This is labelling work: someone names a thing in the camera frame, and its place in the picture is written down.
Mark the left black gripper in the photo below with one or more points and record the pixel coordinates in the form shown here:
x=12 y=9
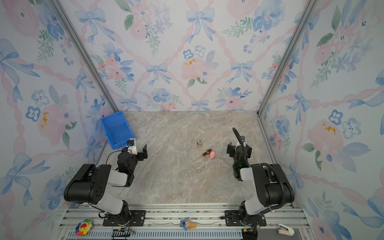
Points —
x=139 y=154

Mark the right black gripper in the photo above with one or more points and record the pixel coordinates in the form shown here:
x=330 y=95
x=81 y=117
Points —
x=231 y=150

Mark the orange black screwdriver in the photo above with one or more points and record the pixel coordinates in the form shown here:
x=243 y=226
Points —
x=208 y=152

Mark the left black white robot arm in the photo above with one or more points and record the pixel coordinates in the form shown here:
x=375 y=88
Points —
x=89 y=184

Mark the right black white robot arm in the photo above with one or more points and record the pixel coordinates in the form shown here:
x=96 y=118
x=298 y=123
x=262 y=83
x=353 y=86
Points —
x=273 y=189

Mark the blue plastic bin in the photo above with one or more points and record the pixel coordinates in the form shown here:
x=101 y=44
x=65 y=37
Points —
x=117 y=130

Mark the pink pig toy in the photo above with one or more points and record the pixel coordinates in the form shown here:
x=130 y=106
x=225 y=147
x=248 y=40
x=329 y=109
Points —
x=212 y=155

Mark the ice cream cone toy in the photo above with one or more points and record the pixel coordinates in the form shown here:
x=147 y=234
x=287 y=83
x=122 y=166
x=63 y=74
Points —
x=187 y=224

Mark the white pink stapler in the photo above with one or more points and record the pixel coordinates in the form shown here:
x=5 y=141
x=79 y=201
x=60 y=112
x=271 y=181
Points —
x=285 y=230

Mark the colourful flower toy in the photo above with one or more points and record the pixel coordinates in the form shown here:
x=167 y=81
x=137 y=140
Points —
x=83 y=227

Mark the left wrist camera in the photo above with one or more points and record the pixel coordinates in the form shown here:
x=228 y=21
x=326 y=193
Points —
x=131 y=145

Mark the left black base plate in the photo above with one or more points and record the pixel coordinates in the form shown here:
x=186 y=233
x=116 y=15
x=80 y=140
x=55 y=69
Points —
x=134 y=218

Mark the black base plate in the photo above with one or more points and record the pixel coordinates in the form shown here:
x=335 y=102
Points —
x=134 y=218
x=240 y=219

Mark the aluminium rail frame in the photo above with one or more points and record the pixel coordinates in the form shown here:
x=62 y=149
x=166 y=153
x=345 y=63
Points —
x=163 y=222

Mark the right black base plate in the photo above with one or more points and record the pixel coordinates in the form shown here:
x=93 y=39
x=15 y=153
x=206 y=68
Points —
x=240 y=219

